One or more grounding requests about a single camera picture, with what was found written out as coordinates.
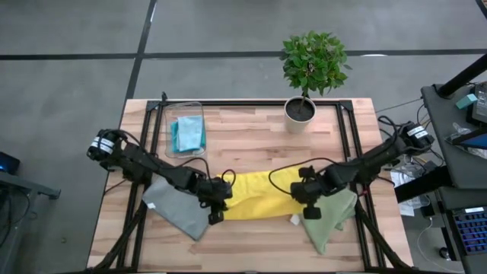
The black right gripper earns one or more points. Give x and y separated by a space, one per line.
308 190

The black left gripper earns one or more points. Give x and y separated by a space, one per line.
213 192

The yellow microfiber towel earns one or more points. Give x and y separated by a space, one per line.
258 198

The teal fluffy microfiber towel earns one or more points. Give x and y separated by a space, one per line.
174 137

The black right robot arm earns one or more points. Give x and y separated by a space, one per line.
373 160

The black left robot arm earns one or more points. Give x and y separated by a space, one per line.
137 160

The grey microfiber towel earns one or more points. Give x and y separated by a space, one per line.
179 209

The green microfiber towel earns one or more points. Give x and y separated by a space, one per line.
327 228

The white plant pot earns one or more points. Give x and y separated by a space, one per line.
293 125

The clear plastic bin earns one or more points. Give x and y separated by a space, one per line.
182 106

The white papers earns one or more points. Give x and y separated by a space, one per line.
403 179

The black desk support beam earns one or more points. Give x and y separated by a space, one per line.
418 186

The green leafy plant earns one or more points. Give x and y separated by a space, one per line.
314 62

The grey side desk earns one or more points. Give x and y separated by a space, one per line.
445 152

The backlit keyboard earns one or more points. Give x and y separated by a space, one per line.
472 232

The dark blue tablet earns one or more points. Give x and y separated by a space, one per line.
475 141

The small teal box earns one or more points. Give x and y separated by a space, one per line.
466 101

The grey metal stand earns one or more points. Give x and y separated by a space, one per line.
23 184

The black diagonal pole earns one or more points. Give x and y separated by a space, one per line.
464 76

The black desktop device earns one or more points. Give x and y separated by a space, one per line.
481 102

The blue-lit black device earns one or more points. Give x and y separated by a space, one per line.
7 165

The black aluminium table frame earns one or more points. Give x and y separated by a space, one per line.
247 103

